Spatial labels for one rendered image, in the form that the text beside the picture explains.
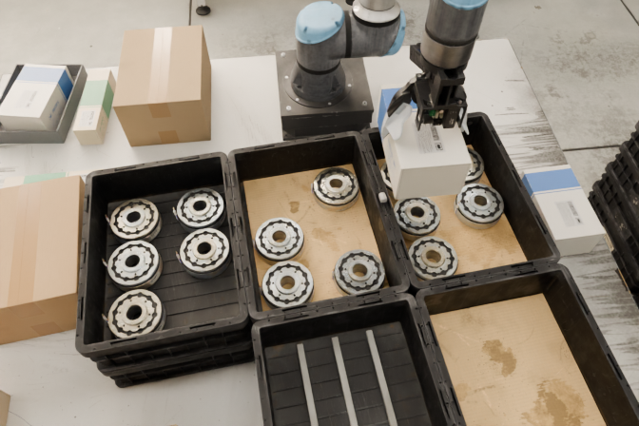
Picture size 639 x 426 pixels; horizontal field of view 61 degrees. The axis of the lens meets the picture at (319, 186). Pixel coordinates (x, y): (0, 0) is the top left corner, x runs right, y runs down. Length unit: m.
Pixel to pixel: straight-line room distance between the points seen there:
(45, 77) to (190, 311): 0.87
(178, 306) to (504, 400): 0.64
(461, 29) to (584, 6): 2.72
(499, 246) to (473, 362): 0.27
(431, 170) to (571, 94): 2.01
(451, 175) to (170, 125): 0.82
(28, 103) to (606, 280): 1.53
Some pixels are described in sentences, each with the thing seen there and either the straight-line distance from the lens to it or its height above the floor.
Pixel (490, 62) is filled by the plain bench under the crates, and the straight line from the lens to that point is 1.81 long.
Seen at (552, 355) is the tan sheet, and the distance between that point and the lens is 1.15.
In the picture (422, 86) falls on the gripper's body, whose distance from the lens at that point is 0.87.
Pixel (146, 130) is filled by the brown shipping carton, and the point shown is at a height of 0.76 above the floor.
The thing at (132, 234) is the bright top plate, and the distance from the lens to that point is 1.20.
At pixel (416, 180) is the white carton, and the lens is 0.93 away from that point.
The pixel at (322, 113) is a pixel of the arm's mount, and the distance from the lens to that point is 1.43.
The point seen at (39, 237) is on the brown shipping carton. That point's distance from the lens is 1.28.
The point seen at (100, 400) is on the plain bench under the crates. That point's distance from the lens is 1.25.
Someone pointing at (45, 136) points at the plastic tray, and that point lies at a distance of 1.65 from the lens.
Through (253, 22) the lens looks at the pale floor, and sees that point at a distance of 3.05.
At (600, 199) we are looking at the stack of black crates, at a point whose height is 0.26.
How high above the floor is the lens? 1.84
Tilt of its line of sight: 54 degrees down
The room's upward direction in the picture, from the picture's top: straight up
